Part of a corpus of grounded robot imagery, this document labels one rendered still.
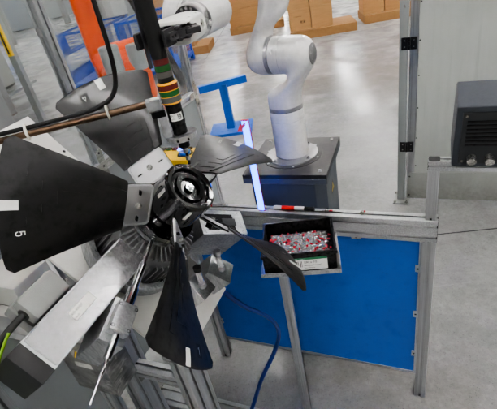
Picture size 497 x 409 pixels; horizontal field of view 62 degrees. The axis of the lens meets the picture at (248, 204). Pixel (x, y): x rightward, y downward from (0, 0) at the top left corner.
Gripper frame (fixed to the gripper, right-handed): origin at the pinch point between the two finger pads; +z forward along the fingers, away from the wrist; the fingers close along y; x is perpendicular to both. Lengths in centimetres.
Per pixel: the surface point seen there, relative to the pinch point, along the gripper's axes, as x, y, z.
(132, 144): -20.5, 9.7, 5.0
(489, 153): -41, -66, -32
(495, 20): -40, -81, -179
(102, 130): -16.9, 16.7, 4.9
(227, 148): -33.3, -0.6, -19.7
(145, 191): -26.6, 2.0, 14.9
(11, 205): -16.9, 11.4, 36.0
